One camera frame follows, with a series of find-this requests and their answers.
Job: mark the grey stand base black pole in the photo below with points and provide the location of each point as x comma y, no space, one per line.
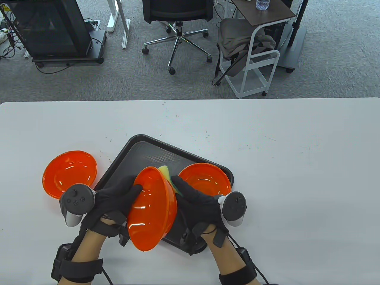
292,56

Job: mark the person's right hand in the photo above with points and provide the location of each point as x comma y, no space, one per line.
202,210

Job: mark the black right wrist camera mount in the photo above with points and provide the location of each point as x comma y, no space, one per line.
190,237

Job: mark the floor outlet box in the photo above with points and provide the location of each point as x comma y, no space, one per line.
92,25

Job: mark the black office chair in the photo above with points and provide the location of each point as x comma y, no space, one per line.
178,9

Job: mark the grey jacket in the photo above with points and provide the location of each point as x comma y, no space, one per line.
234,38

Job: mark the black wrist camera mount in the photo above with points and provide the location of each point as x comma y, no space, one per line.
190,237
123,237

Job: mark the person's left forearm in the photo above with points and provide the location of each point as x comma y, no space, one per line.
89,246

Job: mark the black tray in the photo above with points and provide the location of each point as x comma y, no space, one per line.
142,154

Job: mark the white aluminium foot bar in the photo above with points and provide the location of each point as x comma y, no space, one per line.
126,34

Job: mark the person's left hand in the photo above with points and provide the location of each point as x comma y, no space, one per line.
115,199

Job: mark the grey left hand controller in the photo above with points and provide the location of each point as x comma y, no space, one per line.
77,199

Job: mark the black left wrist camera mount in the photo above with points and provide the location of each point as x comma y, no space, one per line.
123,237

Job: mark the clear water bottle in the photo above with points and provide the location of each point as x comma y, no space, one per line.
262,4

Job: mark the white cart with wood top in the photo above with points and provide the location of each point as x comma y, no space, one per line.
267,14

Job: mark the black rolling display cabinet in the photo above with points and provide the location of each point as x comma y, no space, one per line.
50,26

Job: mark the orange bowl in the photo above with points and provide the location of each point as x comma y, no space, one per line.
68,169
151,213
204,178

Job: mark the white desk leg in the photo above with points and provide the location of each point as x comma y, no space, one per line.
114,17

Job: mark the green yellow sponge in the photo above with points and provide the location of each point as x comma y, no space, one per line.
164,170

